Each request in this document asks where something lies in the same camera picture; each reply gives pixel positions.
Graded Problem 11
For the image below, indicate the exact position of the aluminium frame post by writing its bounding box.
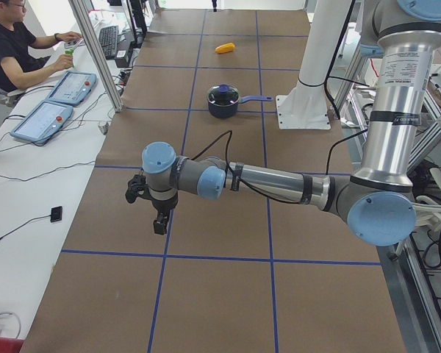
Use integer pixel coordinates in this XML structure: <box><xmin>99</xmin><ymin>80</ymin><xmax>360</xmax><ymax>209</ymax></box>
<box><xmin>68</xmin><ymin>0</ymin><xmax>123</xmax><ymax>113</ymax></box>

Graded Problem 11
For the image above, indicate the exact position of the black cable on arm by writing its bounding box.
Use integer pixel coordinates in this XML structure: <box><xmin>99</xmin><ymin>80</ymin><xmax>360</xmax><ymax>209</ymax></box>
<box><xmin>185</xmin><ymin>129</ymin><xmax>370</xmax><ymax>204</ymax></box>

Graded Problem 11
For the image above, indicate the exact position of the yellow plastic corn cob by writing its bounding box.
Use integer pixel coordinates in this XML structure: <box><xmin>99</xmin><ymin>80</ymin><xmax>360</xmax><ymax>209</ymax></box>
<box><xmin>215</xmin><ymin>42</ymin><xmax>236</xmax><ymax>54</ymax></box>

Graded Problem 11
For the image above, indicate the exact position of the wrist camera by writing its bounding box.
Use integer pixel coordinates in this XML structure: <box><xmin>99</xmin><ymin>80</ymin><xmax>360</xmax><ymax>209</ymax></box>
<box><xmin>125</xmin><ymin>174</ymin><xmax>150</xmax><ymax>204</ymax></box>

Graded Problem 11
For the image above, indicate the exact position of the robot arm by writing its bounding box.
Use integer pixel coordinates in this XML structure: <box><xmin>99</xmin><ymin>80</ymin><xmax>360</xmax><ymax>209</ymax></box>
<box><xmin>142</xmin><ymin>1</ymin><xmax>441</xmax><ymax>246</ymax></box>

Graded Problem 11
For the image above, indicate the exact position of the black keyboard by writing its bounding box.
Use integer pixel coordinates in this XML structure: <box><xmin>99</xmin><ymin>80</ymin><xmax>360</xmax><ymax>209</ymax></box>
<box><xmin>98</xmin><ymin>25</ymin><xmax>119</xmax><ymax>60</ymax></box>

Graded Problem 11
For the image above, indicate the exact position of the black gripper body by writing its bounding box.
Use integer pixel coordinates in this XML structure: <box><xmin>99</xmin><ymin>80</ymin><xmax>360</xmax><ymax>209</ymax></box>
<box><xmin>151</xmin><ymin>196</ymin><xmax>178</xmax><ymax>221</ymax></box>

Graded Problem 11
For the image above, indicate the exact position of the far blue teach pendant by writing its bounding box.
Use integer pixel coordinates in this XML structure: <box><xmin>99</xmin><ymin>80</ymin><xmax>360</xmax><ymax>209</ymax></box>
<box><xmin>46</xmin><ymin>71</ymin><xmax>97</xmax><ymax>107</ymax></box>

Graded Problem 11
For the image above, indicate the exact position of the white desk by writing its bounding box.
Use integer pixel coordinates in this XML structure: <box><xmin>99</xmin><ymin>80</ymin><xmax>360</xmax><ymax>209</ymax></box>
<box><xmin>0</xmin><ymin>46</ymin><xmax>114</xmax><ymax>339</ymax></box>

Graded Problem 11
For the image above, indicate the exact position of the dark blue saucepan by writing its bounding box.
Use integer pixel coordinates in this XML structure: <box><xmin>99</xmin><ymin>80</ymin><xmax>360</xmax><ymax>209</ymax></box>
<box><xmin>207</xmin><ymin>95</ymin><xmax>273</xmax><ymax>119</ymax></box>

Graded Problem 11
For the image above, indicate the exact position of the blue teach pendant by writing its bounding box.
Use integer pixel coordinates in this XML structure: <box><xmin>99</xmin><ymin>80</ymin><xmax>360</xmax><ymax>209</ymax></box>
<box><xmin>10</xmin><ymin>100</ymin><xmax>74</xmax><ymax>146</ymax></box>
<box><xmin>46</xmin><ymin>71</ymin><xmax>97</xmax><ymax>107</ymax></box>

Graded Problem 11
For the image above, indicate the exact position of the seated person in black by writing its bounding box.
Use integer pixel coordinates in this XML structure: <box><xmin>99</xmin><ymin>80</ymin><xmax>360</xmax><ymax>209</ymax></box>
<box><xmin>0</xmin><ymin>1</ymin><xmax>82</xmax><ymax>93</ymax></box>

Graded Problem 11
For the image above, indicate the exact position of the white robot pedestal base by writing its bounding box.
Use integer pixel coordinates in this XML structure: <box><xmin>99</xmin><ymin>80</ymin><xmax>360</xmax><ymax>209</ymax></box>
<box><xmin>276</xmin><ymin>0</ymin><xmax>354</xmax><ymax>130</ymax></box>

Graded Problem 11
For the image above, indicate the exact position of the near blue teach pendant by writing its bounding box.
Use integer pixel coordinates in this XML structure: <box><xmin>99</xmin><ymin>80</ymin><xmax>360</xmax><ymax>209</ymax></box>
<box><xmin>10</xmin><ymin>100</ymin><xmax>74</xmax><ymax>146</ymax></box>

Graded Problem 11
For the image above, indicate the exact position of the glass lid with blue knob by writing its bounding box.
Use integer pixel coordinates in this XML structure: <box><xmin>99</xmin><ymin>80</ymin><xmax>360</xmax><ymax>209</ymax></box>
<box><xmin>207</xmin><ymin>84</ymin><xmax>240</xmax><ymax>107</ymax></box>

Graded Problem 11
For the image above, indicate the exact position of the small black square device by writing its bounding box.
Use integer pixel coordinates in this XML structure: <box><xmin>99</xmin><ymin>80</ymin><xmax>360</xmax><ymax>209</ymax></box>
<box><xmin>50</xmin><ymin>206</ymin><xmax>63</xmax><ymax>223</ymax></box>

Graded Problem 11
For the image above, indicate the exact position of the red object at corner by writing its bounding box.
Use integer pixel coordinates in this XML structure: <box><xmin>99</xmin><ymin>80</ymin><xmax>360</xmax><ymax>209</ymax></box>
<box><xmin>0</xmin><ymin>338</ymin><xmax>24</xmax><ymax>353</ymax></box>

